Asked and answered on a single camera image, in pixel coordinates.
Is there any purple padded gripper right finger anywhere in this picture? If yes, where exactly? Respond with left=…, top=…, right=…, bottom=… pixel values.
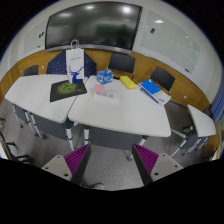
left=132, top=144, right=182, bottom=185

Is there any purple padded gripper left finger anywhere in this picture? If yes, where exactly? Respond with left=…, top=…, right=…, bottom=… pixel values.
left=42, top=144, right=91, bottom=185

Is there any middle white table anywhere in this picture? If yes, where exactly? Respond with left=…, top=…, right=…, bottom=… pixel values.
left=68, top=76, right=171, bottom=150

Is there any white table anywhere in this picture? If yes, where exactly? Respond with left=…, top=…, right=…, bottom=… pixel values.
left=4, top=75, right=76, bottom=151
left=170, top=103, right=218, bottom=158
left=68, top=76, right=171, bottom=150

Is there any right white table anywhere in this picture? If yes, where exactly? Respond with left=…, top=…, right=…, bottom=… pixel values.
left=170, top=103, right=218, bottom=158

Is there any black office chair left edge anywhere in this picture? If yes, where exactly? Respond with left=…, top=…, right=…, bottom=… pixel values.
left=0, top=116, right=34, bottom=165

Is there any black mouse pad green logo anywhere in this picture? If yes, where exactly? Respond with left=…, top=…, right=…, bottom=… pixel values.
left=50, top=80, right=87, bottom=102

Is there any blue white book box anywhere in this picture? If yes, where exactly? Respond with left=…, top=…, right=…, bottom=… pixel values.
left=138, top=79, right=171, bottom=105

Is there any pink sticky note pad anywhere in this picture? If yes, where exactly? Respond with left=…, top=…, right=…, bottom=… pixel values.
left=94, top=85, right=104, bottom=93

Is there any left white table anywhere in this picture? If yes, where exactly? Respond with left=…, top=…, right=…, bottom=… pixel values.
left=4, top=75, right=76, bottom=151

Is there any yellow box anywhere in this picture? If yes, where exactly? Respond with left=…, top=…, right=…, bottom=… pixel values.
left=120, top=76, right=136, bottom=89

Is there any black chair back right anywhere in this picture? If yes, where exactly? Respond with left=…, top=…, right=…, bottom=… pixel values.
left=150, top=67, right=175, bottom=92

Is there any black chair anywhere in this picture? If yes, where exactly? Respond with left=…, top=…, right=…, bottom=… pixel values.
left=107, top=53, right=135, bottom=78
left=150, top=67, right=175, bottom=92

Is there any blue tissue box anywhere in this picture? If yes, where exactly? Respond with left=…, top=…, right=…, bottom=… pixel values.
left=97, top=69, right=114, bottom=85

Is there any blue dotted chair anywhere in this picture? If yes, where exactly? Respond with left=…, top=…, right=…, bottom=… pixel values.
left=46, top=51, right=97, bottom=77

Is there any grey chair far left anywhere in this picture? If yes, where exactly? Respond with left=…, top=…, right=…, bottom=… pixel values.
left=23, top=65, right=38, bottom=76

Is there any black chair back centre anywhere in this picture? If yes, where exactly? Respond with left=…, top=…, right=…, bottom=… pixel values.
left=107, top=53, right=135, bottom=78

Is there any white paper bag blue deer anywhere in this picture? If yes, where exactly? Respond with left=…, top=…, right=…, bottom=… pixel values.
left=66, top=39, right=84, bottom=83

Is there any glass whiteboard right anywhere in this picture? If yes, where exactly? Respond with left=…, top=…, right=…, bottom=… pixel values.
left=140, top=11, right=200, bottom=73

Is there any glass whiteboard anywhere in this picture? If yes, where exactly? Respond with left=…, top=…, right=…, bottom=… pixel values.
left=23, top=20, right=47, bottom=55
left=140, top=11, right=200, bottom=73

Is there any glass whiteboard left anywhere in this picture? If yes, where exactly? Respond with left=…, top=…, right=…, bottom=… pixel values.
left=23, top=20, right=47, bottom=55

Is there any large wall television screen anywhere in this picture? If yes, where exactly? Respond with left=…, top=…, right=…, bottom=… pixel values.
left=45, top=1, right=142, bottom=54

